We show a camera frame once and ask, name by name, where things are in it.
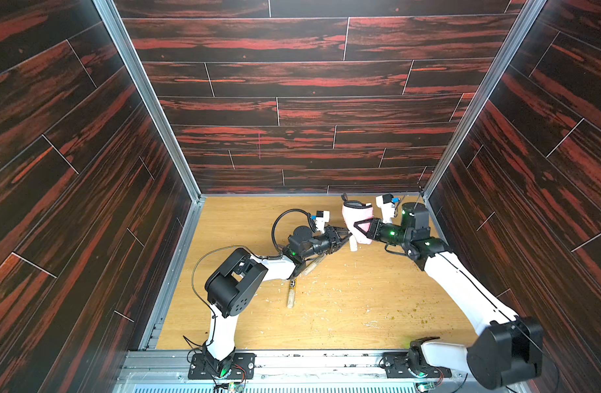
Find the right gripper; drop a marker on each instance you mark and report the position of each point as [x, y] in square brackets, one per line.
[374, 230]

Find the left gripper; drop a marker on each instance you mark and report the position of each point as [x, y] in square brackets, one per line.
[330, 241]

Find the small sickle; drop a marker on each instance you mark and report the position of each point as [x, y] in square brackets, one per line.
[313, 264]
[291, 298]
[353, 244]

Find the pink rag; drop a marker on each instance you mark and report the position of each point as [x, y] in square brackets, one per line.
[356, 215]

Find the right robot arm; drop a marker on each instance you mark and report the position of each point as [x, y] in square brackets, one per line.
[508, 348]

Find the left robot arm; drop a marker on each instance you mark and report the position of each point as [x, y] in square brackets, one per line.
[231, 288]

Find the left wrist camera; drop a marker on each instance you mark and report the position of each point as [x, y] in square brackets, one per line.
[321, 218]

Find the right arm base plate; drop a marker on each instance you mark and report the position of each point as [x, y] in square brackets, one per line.
[404, 365]

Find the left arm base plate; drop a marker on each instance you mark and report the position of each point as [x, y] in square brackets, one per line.
[236, 366]

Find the aluminium front rail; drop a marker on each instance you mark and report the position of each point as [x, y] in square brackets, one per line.
[285, 371]

